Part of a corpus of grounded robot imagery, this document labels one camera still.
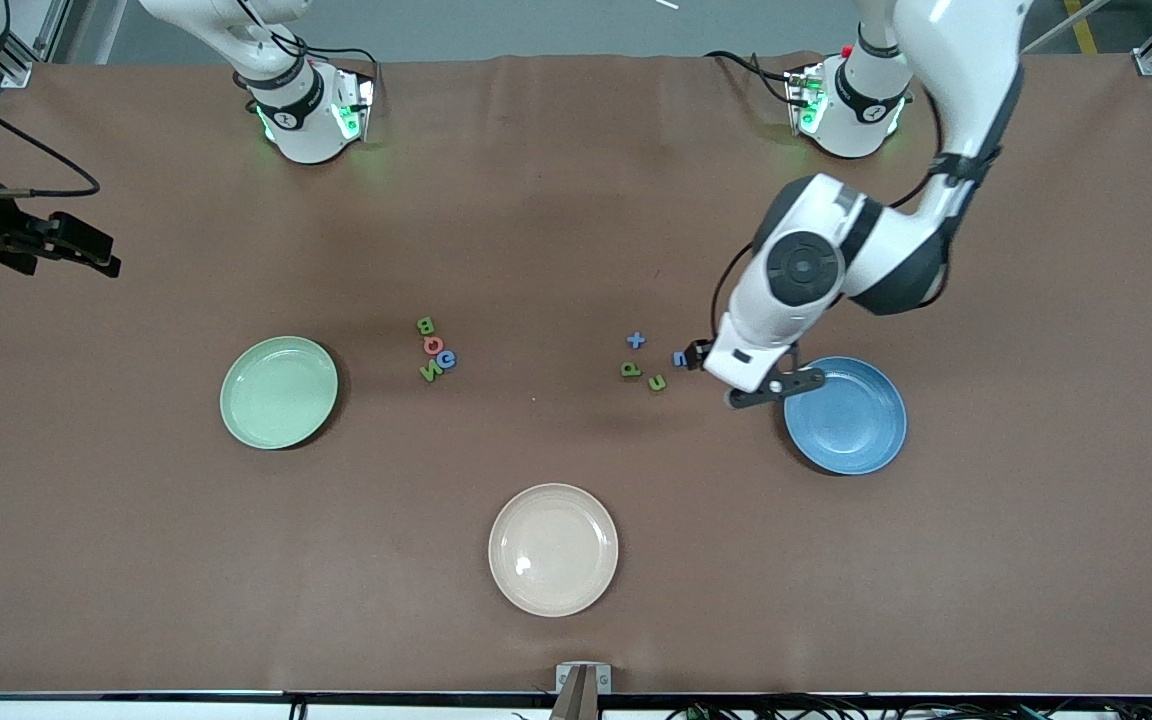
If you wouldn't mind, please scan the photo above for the grey metal mount bracket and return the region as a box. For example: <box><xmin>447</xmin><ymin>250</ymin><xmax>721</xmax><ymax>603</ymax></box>
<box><xmin>555</xmin><ymin>662</ymin><xmax>613</xmax><ymax>694</ymax></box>

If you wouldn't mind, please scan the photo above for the blue plate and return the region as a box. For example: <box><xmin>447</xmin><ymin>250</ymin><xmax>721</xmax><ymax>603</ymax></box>
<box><xmin>783</xmin><ymin>356</ymin><xmax>908</xmax><ymax>476</ymax></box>

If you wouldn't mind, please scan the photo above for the brown table cloth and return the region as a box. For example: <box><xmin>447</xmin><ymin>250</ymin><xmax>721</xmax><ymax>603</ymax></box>
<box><xmin>0</xmin><ymin>52</ymin><xmax>1152</xmax><ymax>698</ymax></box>

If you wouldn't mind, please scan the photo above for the black cable bundle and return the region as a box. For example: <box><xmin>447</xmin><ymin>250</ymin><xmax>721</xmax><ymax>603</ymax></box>
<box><xmin>666</xmin><ymin>700</ymin><xmax>1152</xmax><ymax>720</ymax></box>

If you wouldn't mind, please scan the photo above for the black arm base cable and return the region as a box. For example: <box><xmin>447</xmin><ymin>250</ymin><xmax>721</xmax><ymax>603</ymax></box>
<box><xmin>704</xmin><ymin>50</ymin><xmax>807</xmax><ymax>106</ymax></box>
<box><xmin>236</xmin><ymin>0</ymin><xmax>382</xmax><ymax>71</ymax></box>

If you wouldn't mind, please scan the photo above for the green plate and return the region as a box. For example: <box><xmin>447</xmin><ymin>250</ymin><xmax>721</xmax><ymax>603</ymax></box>
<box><xmin>219</xmin><ymin>336</ymin><xmax>340</xmax><ymax>450</ymax></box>

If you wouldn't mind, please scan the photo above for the black right arm base cable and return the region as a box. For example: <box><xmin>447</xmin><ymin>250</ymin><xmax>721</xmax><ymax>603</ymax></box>
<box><xmin>236</xmin><ymin>0</ymin><xmax>382</xmax><ymax>71</ymax></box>

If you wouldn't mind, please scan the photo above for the black left arm base cable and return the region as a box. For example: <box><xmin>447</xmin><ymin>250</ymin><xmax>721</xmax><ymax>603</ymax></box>
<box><xmin>704</xmin><ymin>50</ymin><xmax>807</xmax><ymax>106</ymax></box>

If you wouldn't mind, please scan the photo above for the black table edge strip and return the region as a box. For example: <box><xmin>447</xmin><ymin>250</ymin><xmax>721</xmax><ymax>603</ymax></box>
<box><xmin>0</xmin><ymin>688</ymin><xmax>1152</xmax><ymax>705</ymax></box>

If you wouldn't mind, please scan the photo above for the beige plate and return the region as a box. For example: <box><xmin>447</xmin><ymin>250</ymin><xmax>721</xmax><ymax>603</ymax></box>
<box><xmin>488</xmin><ymin>483</ymin><xmax>620</xmax><ymax>618</ymax></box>

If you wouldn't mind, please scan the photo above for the tan mount post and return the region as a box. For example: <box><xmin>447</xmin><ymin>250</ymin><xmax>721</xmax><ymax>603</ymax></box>
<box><xmin>548</xmin><ymin>668</ymin><xmax>603</xmax><ymax>720</ymax></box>

